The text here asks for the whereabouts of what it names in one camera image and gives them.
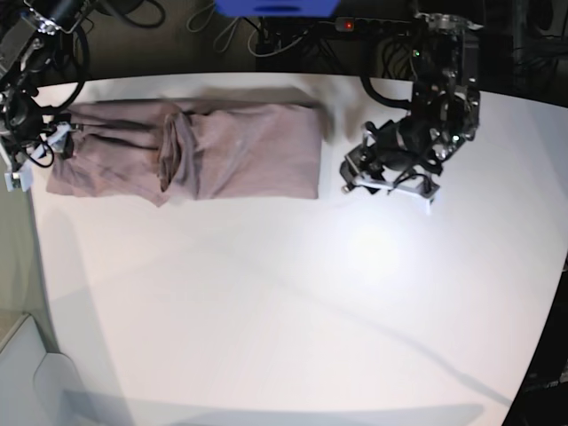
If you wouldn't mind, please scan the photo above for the blue box at top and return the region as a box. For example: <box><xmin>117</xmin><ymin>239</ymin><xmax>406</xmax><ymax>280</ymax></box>
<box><xmin>215</xmin><ymin>0</ymin><xmax>339</xmax><ymax>18</ymax></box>

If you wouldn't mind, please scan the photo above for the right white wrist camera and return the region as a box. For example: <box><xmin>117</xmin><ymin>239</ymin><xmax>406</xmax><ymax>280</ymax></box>
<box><xmin>4</xmin><ymin>168</ymin><xmax>33</xmax><ymax>192</ymax></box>

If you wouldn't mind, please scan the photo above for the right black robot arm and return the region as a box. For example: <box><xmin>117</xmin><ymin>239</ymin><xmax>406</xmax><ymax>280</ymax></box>
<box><xmin>1</xmin><ymin>1</ymin><xmax>91</xmax><ymax>178</ymax></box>

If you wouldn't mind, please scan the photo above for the grey power strip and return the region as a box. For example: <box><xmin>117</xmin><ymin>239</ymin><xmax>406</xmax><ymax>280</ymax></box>
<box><xmin>335</xmin><ymin>16</ymin><xmax>416</xmax><ymax>39</ymax></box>

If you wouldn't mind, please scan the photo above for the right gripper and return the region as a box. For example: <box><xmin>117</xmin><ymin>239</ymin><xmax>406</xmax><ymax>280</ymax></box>
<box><xmin>4</xmin><ymin>122</ymin><xmax>83</xmax><ymax>176</ymax></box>

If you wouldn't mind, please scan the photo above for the white side table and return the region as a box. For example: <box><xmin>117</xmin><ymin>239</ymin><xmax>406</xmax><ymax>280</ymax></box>
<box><xmin>1</xmin><ymin>315</ymin><xmax>80</xmax><ymax>425</ymax></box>

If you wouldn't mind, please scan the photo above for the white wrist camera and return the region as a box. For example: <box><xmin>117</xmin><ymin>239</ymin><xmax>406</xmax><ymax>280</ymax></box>
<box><xmin>422</xmin><ymin>186</ymin><xmax>440</xmax><ymax>216</ymax></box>
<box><xmin>4</xmin><ymin>168</ymin><xmax>33</xmax><ymax>192</ymax></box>

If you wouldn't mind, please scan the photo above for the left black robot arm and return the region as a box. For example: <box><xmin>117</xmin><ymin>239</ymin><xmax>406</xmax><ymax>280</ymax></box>
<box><xmin>339</xmin><ymin>12</ymin><xmax>481</xmax><ymax>202</ymax></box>

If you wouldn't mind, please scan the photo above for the mauve t-shirt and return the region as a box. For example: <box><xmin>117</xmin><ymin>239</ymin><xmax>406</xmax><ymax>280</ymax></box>
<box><xmin>46</xmin><ymin>89</ymin><xmax>328</xmax><ymax>206</ymax></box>

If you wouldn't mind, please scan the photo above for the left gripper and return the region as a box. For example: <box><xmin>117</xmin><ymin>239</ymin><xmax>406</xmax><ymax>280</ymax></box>
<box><xmin>339</xmin><ymin>122</ymin><xmax>443</xmax><ymax>198</ymax></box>

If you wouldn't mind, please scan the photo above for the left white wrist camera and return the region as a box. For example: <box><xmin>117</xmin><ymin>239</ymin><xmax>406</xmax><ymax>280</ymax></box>
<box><xmin>422</xmin><ymin>186</ymin><xmax>440</xmax><ymax>216</ymax></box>

